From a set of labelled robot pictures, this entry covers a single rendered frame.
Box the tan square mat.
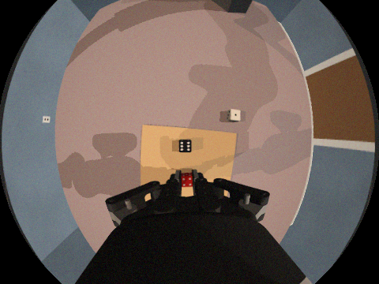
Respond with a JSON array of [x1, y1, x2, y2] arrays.
[[141, 125, 237, 185]]

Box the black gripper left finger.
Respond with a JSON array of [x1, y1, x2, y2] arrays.
[[105, 170, 182, 227]]

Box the red die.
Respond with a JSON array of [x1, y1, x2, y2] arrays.
[[181, 173, 193, 187]]

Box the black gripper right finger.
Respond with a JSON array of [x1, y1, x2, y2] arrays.
[[192, 170, 270, 222]]

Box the white die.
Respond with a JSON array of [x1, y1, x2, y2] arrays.
[[227, 109, 240, 122]]

